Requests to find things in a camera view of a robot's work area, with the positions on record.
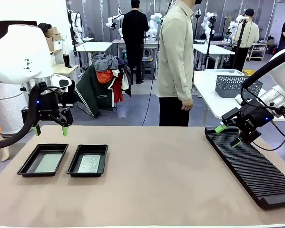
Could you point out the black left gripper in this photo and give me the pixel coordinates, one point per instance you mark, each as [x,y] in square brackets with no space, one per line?
[48,102]

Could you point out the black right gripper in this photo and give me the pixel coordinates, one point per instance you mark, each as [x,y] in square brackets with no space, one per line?
[254,116]

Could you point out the plain green circuit board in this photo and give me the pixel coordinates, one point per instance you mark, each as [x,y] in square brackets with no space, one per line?
[48,162]

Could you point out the black ESD tray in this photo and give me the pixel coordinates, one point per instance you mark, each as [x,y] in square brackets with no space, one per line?
[25,166]
[73,162]

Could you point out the mesh patterned green circuit board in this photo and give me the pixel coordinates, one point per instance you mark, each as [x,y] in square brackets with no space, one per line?
[89,164]

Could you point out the person's right forearm beige sleeve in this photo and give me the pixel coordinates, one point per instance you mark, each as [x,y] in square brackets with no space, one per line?
[183,88]

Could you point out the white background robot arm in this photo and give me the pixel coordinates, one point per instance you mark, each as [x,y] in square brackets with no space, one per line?
[235,25]
[155,20]
[78,23]
[209,22]
[117,17]

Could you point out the black slotted ESD rack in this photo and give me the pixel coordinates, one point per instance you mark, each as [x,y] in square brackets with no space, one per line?
[256,171]

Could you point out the person's right hand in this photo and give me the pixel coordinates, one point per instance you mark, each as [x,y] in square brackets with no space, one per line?
[187,105]

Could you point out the white side table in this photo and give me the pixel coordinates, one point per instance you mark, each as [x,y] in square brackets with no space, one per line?
[209,95]

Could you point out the grey plastic basket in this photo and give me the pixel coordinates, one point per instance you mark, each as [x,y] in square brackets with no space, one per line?
[228,86]

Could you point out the white cylindrical air purifier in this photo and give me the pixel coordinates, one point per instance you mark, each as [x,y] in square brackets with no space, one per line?
[4,107]

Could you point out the dark green jacket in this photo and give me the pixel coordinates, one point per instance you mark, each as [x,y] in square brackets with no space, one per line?
[92,95]

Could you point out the small light wood desk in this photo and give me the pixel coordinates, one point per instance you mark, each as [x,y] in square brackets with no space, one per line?
[66,70]

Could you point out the yellow bin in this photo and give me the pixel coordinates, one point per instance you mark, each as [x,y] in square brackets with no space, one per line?
[248,73]

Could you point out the dark tumbler cup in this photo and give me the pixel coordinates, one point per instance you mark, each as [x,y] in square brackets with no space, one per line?
[66,60]

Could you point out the orange garment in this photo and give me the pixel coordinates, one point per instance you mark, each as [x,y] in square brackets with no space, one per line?
[103,75]

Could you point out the red garment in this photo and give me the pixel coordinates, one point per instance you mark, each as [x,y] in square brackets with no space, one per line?
[118,90]

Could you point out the brown cardboard box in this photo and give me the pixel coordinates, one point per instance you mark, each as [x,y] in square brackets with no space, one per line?
[51,47]
[56,37]
[52,31]
[49,40]

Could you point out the white box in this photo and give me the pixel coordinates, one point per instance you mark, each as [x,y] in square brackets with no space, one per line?
[57,45]

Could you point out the white garment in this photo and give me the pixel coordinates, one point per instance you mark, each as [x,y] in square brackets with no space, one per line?
[124,80]

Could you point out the grey garment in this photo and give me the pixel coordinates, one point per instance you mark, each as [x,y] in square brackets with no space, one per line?
[106,61]

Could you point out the white background table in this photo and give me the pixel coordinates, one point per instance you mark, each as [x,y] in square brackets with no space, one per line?
[211,48]
[119,44]
[94,46]

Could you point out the light wood shelf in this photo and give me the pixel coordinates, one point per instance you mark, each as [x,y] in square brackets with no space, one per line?
[257,51]

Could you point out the black tripod stand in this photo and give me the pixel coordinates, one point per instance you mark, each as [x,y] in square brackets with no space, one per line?
[238,45]
[209,45]

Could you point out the person in beige shirt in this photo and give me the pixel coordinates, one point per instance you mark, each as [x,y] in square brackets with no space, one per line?
[175,59]

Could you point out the person with black cap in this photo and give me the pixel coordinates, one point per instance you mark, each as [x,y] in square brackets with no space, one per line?
[248,35]

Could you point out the grey step stool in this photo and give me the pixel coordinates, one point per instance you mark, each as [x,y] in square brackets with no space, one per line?
[148,69]

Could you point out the black cap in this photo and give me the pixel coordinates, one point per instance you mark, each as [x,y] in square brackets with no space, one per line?
[45,25]

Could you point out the person in black clothes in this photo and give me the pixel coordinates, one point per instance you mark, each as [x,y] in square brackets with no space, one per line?
[135,35]

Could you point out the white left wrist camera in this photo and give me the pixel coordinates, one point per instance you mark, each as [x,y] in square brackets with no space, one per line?
[64,83]

